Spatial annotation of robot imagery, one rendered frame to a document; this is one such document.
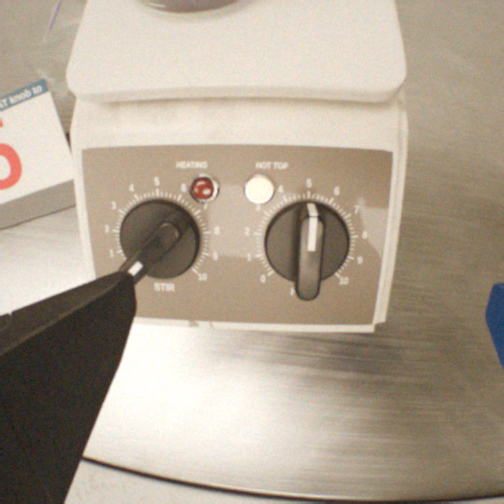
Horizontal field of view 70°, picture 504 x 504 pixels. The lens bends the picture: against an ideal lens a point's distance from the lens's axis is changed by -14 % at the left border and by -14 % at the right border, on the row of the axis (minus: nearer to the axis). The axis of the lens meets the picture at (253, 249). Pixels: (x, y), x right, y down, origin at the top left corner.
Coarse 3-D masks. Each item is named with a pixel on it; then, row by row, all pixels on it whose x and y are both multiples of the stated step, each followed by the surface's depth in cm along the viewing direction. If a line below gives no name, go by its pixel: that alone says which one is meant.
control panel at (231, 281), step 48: (192, 144) 14; (240, 144) 14; (96, 192) 15; (144, 192) 15; (192, 192) 15; (240, 192) 15; (288, 192) 15; (336, 192) 15; (384, 192) 15; (96, 240) 16; (240, 240) 16; (384, 240) 15; (144, 288) 17; (192, 288) 16; (240, 288) 16; (288, 288) 16; (336, 288) 16
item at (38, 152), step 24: (0, 120) 19; (24, 120) 19; (48, 120) 19; (0, 144) 19; (24, 144) 20; (48, 144) 20; (0, 168) 20; (24, 168) 20; (48, 168) 20; (0, 192) 21
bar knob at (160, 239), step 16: (144, 208) 15; (160, 208) 15; (176, 208) 15; (128, 224) 15; (144, 224) 15; (160, 224) 14; (176, 224) 14; (192, 224) 15; (128, 240) 15; (144, 240) 14; (160, 240) 14; (176, 240) 14; (192, 240) 15; (128, 256) 15; (144, 256) 14; (160, 256) 14; (176, 256) 16; (192, 256) 16; (144, 272) 14; (160, 272) 16; (176, 272) 16
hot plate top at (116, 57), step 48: (96, 0) 13; (288, 0) 13; (336, 0) 13; (384, 0) 13; (96, 48) 13; (144, 48) 13; (192, 48) 13; (240, 48) 12; (288, 48) 12; (336, 48) 12; (384, 48) 12; (96, 96) 13; (144, 96) 13; (192, 96) 13; (240, 96) 13; (288, 96) 13; (336, 96) 13; (384, 96) 12
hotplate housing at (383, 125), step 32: (96, 128) 14; (128, 128) 14; (160, 128) 14; (192, 128) 14; (224, 128) 14; (256, 128) 14; (288, 128) 14; (320, 128) 14; (352, 128) 14; (384, 128) 14; (384, 256) 16; (384, 288) 17; (160, 320) 18; (384, 320) 17
